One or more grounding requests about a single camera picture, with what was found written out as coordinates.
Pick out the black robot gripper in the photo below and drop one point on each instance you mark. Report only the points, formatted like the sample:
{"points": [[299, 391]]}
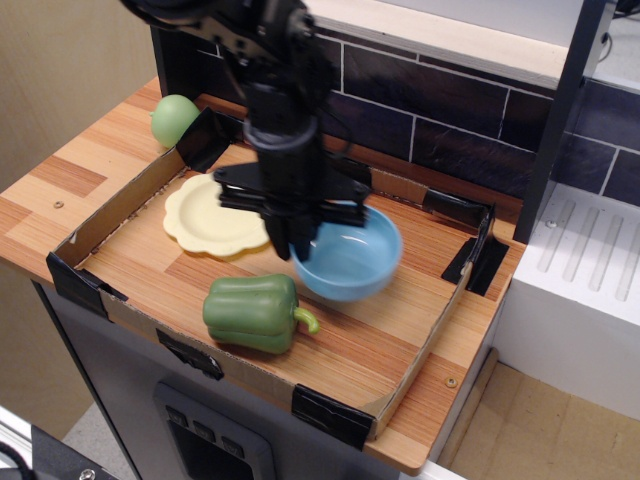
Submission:
{"points": [[292, 176]]}

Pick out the light blue bowl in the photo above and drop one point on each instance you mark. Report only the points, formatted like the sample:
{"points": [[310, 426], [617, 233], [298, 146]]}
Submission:
{"points": [[349, 263]]}

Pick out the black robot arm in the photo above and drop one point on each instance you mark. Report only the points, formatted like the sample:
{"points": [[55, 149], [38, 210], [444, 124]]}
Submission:
{"points": [[271, 51]]}

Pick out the pale yellow scalloped plate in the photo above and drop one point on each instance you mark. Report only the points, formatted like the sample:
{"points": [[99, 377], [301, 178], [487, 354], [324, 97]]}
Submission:
{"points": [[195, 218]]}

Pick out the green toy bell pepper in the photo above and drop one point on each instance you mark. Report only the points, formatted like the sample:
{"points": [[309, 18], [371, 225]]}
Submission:
{"points": [[261, 313]]}

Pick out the cardboard tray with black tape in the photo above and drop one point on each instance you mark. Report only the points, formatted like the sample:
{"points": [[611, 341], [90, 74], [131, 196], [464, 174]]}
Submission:
{"points": [[399, 357]]}

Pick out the light green round toy fruit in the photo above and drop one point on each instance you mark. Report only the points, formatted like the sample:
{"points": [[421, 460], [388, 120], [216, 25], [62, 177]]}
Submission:
{"points": [[171, 118]]}

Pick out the grey toy oven front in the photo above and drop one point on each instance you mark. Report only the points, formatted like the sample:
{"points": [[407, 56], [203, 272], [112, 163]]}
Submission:
{"points": [[210, 445]]}

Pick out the light wooden upper shelf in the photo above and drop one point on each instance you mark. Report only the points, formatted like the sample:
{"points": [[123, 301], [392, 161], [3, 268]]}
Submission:
{"points": [[491, 51]]}

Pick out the white toy sink drainboard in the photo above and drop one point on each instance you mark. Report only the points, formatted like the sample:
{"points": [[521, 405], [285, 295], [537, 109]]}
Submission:
{"points": [[571, 314]]}

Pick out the dark grey vertical post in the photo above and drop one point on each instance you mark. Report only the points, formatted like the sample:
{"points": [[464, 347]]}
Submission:
{"points": [[582, 58]]}

